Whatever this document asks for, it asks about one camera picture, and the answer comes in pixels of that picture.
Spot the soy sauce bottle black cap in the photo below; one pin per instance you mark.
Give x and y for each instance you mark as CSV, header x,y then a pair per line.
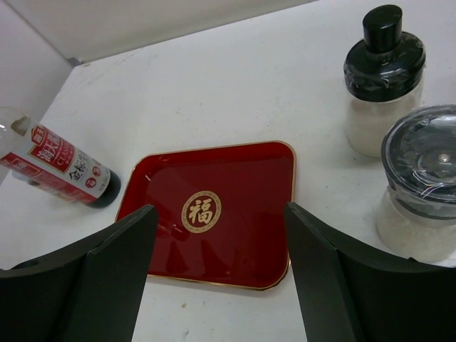
x,y
44,157

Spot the salt jar black knob lid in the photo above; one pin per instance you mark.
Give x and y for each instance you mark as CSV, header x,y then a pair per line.
x,y
383,74

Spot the red tray gold emblem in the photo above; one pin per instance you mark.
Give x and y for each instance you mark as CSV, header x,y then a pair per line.
x,y
220,212

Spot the salt grinder jar grey lid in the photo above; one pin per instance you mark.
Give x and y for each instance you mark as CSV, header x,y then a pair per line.
x,y
416,216

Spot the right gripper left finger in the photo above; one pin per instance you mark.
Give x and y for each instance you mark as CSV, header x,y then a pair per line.
x,y
90,290

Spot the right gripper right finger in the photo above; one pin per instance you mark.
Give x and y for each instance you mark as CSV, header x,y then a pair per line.
x,y
351,291

